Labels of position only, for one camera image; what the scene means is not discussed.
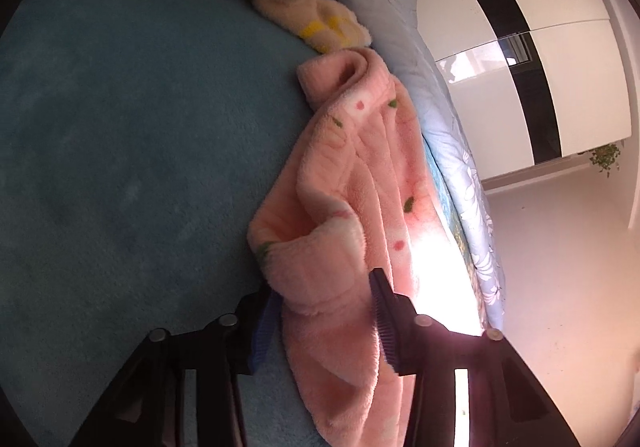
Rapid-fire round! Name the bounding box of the white and black wardrobe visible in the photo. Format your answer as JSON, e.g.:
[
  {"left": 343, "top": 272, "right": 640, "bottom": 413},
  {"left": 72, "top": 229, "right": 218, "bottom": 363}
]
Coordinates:
[{"left": 400, "top": 0, "right": 632, "bottom": 182}]

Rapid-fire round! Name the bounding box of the pink fleece garment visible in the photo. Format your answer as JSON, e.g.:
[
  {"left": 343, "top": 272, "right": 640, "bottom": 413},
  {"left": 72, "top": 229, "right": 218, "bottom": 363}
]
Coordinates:
[{"left": 247, "top": 47, "right": 488, "bottom": 447}]

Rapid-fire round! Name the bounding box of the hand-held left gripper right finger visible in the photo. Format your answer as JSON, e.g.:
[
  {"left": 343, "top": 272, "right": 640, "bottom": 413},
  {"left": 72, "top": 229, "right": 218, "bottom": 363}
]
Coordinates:
[{"left": 368, "top": 268, "right": 583, "bottom": 447}]

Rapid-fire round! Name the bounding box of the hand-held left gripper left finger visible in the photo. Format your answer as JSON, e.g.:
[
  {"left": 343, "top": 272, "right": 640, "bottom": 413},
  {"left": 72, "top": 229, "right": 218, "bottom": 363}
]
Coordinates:
[{"left": 70, "top": 288, "right": 281, "bottom": 447}]

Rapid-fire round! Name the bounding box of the light blue floral quilt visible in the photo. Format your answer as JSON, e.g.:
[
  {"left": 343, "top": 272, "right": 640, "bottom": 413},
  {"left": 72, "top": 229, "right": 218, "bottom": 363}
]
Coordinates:
[{"left": 320, "top": 0, "right": 507, "bottom": 333}]

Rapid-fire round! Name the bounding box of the teal patterned blanket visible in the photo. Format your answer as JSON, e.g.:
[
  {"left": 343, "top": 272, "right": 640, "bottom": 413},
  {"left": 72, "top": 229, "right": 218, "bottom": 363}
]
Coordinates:
[{"left": 0, "top": 0, "right": 483, "bottom": 447}]

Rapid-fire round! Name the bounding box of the green hanging plant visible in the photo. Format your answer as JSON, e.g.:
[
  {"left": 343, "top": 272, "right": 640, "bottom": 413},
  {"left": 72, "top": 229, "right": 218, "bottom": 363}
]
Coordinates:
[{"left": 589, "top": 143, "right": 623, "bottom": 178}]

